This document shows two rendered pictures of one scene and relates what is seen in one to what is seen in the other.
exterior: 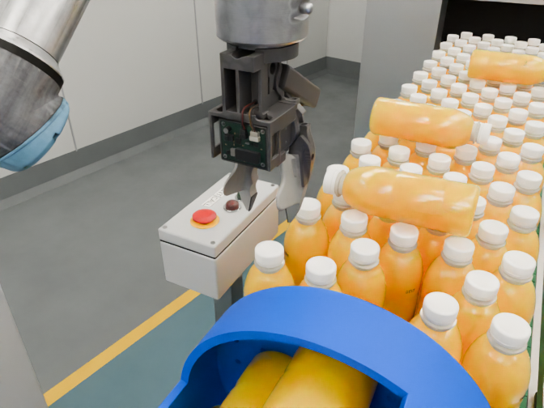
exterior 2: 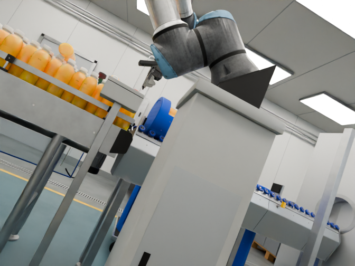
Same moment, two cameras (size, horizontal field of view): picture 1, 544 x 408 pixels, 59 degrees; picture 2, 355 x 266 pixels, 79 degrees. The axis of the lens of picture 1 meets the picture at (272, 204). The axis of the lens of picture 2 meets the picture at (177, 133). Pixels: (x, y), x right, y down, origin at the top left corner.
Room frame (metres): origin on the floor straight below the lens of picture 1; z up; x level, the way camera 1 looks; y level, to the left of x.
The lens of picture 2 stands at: (1.21, 1.08, 0.82)
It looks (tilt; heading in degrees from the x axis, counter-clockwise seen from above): 9 degrees up; 223
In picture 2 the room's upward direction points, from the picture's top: 25 degrees clockwise
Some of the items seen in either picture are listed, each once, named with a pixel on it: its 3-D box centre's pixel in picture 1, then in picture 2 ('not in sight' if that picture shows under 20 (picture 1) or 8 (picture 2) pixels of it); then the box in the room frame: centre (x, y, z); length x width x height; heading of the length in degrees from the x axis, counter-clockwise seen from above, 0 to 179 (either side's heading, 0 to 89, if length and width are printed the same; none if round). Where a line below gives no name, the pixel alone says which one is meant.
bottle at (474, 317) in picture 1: (463, 345); not in sight; (0.45, -0.26, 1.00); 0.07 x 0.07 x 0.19
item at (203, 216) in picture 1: (204, 217); not in sight; (0.60, 0.10, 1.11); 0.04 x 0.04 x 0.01
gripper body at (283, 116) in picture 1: (259, 101); (157, 69); (0.48, 0.01, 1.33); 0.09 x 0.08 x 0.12; 153
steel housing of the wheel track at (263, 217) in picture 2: not in sight; (243, 203); (-0.60, 0.40, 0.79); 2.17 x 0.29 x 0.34; 153
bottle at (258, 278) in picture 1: (269, 312); (128, 113); (0.51, 0.00, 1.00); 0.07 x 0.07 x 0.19
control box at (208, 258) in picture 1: (224, 230); (122, 95); (0.64, 0.08, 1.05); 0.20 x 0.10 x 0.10; 153
